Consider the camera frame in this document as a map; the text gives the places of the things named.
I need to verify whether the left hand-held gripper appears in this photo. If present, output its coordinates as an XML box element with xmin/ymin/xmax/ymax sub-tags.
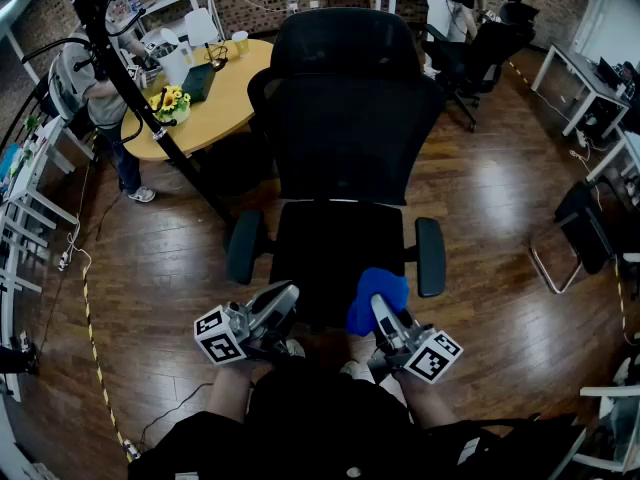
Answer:
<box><xmin>193</xmin><ymin>280</ymin><xmax>301</xmax><ymax>367</ymax></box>

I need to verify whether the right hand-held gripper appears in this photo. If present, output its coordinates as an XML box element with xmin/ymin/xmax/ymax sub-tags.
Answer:
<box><xmin>367</xmin><ymin>294</ymin><xmax>464</xmax><ymax>385</ymax></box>

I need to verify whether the blue cloth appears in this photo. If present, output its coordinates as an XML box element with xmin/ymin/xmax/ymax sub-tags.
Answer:
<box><xmin>346</xmin><ymin>266</ymin><xmax>411</xmax><ymax>337</ymax></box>

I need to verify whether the black office chair seat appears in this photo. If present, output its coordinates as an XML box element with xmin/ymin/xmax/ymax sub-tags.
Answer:
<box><xmin>269</xmin><ymin>200</ymin><xmax>405</xmax><ymax>330</ymax></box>

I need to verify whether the person's right forearm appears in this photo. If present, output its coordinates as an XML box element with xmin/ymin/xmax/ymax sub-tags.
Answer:
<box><xmin>392</xmin><ymin>367</ymin><xmax>459</xmax><ymax>430</ymax></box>

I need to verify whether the person's left forearm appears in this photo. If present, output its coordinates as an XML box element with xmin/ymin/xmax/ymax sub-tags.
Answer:
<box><xmin>205</xmin><ymin>358</ymin><xmax>262</xmax><ymax>424</ymax></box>

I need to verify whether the black chair armrest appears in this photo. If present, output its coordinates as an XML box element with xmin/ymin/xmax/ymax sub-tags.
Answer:
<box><xmin>227</xmin><ymin>210</ymin><xmax>266</xmax><ymax>286</ymax></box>
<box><xmin>414</xmin><ymin>216</ymin><xmax>448</xmax><ymax>299</ymax></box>

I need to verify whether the yellow black floor tape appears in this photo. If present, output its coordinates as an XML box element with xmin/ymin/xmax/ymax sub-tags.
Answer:
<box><xmin>79</xmin><ymin>262</ymin><xmax>137</xmax><ymax>464</ymax></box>

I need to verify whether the person's black clothing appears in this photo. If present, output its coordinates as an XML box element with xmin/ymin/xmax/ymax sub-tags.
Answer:
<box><xmin>127</xmin><ymin>357</ymin><xmax>587</xmax><ymax>480</ymax></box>

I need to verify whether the white framed stand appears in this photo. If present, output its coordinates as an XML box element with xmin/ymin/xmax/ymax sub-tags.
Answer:
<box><xmin>572</xmin><ymin>385</ymin><xmax>640</xmax><ymax>475</ymax></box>

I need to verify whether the round wooden table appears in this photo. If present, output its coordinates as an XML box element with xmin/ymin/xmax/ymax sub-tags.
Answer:
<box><xmin>121</xmin><ymin>39</ymin><xmax>275</xmax><ymax>163</ymax></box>

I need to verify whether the white metal rack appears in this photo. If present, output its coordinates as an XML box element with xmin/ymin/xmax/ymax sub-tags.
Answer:
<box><xmin>0</xmin><ymin>115</ymin><xmax>97</xmax><ymax>405</ymax></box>

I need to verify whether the sunflower bouquet in white vase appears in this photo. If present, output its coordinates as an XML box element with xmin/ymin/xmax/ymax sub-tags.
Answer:
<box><xmin>148</xmin><ymin>85</ymin><xmax>193</xmax><ymax>125</ymax></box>

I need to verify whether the black box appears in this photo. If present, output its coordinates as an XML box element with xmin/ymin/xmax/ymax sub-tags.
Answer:
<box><xmin>180</xmin><ymin>62</ymin><xmax>217</xmax><ymax>104</ymax></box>

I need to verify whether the black coat rack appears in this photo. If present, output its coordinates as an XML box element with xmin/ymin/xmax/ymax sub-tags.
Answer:
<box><xmin>22</xmin><ymin>0</ymin><xmax>237</xmax><ymax>227</ymax></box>

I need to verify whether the white kettle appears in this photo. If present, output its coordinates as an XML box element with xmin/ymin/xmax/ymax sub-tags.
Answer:
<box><xmin>149</xmin><ymin>27</ymin><xmax>195</xmax><ymax>90</ymax></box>

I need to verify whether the black office chair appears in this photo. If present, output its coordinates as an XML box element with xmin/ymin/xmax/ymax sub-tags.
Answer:
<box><xmin>422</xmin><ymin>2</ymin><xmax>542</xmax><ymax>134</ymax></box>

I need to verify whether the white lampshade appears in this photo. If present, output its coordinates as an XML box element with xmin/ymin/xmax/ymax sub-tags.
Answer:
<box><xmin>184</xmin><ymin>7</ymin><xmax>222</xmax><ymax>48</ymax></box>

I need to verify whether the white desk with dark top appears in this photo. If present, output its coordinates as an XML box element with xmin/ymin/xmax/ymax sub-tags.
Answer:
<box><xmin>530</xmin><ymin>42</ymin><xmax>633</xmax><ymax>140</ymax></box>

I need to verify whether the black laptop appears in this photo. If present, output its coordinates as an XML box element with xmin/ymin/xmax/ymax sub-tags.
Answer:
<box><xmin>594</xmin><ymin>56</ymin><xmax>624</xmax><ymax>90</ymax></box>

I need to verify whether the black floor cable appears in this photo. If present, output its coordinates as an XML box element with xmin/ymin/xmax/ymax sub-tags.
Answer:
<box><xmin>138</xmin><ymin>380</ymin><xmax>217</xmax><ymax>450</ymax></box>

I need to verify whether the black chair with chrome frame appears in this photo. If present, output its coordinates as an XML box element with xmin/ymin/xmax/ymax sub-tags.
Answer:
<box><xmin>529</xmin><ymin>180</ymin><xmax>640</xmax><ymax>296</ymax></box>

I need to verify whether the black wire holder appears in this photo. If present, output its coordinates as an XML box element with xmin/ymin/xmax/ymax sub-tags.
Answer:
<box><xmin>203</xmin><ymin>42</ymin><xmax>230</xmax><ymax>73</ymax></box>

